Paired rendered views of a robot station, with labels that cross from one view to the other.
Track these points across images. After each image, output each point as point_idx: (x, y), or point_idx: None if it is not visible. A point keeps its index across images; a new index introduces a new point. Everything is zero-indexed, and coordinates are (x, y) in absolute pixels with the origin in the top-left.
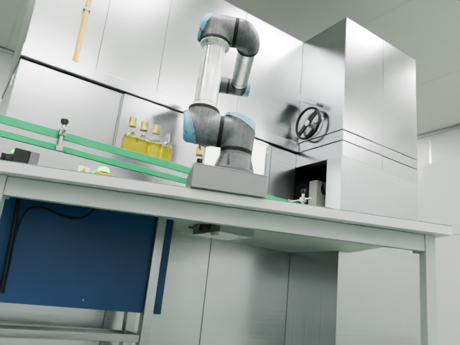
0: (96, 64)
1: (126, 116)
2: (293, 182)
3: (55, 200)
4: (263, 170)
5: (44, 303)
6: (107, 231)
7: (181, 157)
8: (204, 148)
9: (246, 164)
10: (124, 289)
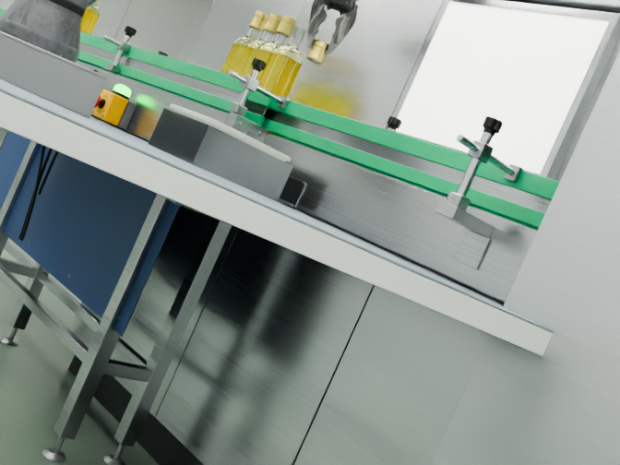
0: None
1: (304, 17)
2: None
3: None
4: (574, 99)
5: (46, 267)
6: (119, 185)
7: (365, 81)
8: (335, 44)
9: (9, 11)
10: (103, 278)
